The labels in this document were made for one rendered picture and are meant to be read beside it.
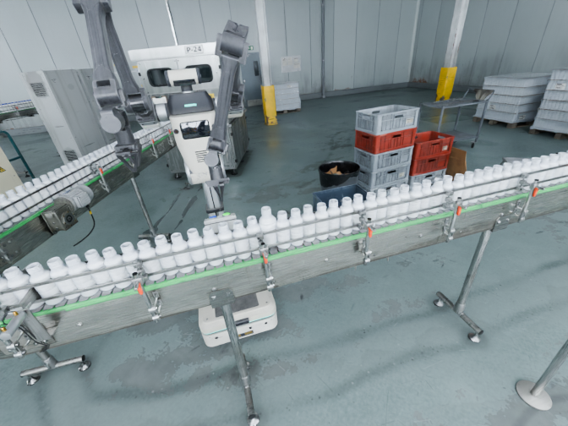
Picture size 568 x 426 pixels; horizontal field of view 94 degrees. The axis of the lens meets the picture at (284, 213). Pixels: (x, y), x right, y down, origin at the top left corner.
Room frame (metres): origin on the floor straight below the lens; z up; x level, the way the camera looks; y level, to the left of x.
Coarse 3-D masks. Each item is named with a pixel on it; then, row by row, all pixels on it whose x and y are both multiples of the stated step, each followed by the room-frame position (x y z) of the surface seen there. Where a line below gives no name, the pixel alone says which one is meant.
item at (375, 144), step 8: (408, 128) 3.14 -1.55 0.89; (416, 128) 3.18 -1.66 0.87; (360, 136) 3.26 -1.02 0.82; (368, 136) 3.12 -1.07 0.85; (376, 136) 2.98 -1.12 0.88; (384, 136) 3.03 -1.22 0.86; (392, 136) 3.06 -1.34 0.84; (400, 136) 3.11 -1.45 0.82; (408, 136) 3.15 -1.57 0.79; (360, 144) 3.25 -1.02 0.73; (368, 144) 3.12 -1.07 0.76; (376, 144) 2.99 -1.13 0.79; (384, 144) 3.03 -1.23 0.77; (392, 144) 3.08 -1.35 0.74; (400, 144) 3.11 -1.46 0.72; (408, 144) 3.16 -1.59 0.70; (376, 152) 2.99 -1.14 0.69
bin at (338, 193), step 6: (348, 186) 1.59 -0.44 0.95; (354, 186) 1.60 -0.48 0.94; (318, 192) 1.54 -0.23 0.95; (324, 192) 1.55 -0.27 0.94; (330, 192) 1.56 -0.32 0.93; (336, 192) 1.57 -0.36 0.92; (342, 192) 1.58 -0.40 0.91; (348, 192) 1.59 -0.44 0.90; (354, 192) 1.60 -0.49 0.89; (360, 192) 1.55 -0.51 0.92; (366, 192) 1.48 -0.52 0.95; (318, 198) 1.45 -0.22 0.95; (324, 198) 1.55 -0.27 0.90; (330, 198) 1.56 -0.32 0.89; (336, 198) 1.57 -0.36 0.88; (342, 198) 1.58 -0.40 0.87
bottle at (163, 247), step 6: (156, 240) 0.82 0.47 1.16; (162, 240) 0.82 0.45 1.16; (156, 246) 0.83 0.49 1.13; (162, 246) 0.82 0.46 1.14; (168, 246) 0.83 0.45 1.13; (156, 252) 0.81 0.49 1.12; (162, 252) 0.80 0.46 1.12; (168, 252) 0.81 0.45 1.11; (162, 258) 0.80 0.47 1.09; (168, 258) 0.81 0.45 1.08; (174, 258) 0.83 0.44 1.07; (162, 264) 0.81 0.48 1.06; (168, 264) 0.81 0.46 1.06; (174, 264) 0.82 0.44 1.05; (174, 270) 0.81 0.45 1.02
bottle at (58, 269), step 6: (54, 258) 0.77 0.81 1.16; (48, 264) 0.74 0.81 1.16; (54, 264) 0.74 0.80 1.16; (60, 264) 0.75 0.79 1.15; (54, 270) 0.73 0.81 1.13; (60, 270) 0.74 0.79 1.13; (66, 270) 0.74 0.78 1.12; (54, 276) 0.72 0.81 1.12; (60, 276) 0.73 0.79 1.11; (60, 282) 0.72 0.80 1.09; (66, 282) 0.73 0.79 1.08; (72, 282) 0.74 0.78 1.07; (60, 288) 0.72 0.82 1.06; (66, 288) 0.72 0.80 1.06; (72, 288) 0.73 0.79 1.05; (78, 294) 0.74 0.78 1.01
